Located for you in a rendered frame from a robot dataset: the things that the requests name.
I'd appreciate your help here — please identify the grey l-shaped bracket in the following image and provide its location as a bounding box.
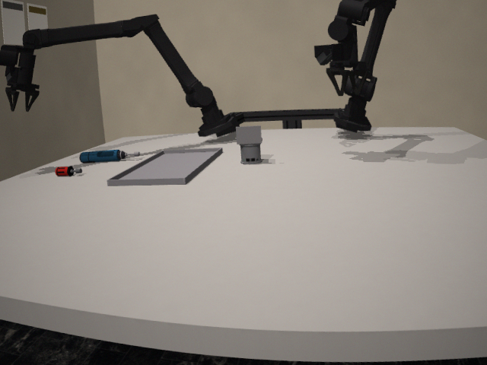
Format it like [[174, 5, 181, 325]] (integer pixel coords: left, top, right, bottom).
[[236, 125, 263, 144]]

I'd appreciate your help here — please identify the red-handled nut driver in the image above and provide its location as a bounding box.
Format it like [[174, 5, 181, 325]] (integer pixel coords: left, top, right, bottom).
[[56, 166, 82, 176]]

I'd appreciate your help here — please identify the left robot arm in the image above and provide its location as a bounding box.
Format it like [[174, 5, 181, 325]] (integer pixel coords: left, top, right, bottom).
[[314, 0, 396, 125]]

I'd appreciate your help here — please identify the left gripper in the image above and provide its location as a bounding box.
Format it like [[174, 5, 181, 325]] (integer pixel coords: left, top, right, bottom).
[[326, 43, 370, 96]]

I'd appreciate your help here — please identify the dark grey cylinder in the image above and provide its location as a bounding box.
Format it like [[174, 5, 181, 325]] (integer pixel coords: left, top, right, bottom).
[[240, 143, 262, 164]]

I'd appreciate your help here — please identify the blue electric nut driver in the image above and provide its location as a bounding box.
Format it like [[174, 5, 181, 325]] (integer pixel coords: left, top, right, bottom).
[[79, 150, 140, 163]]

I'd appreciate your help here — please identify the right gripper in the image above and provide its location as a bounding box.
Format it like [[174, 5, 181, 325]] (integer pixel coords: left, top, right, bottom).
[[5, 68, 40, 112]]

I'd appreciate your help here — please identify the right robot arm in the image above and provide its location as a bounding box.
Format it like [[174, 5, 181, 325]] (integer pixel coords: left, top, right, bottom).
[[0, 14, 231, 131]]

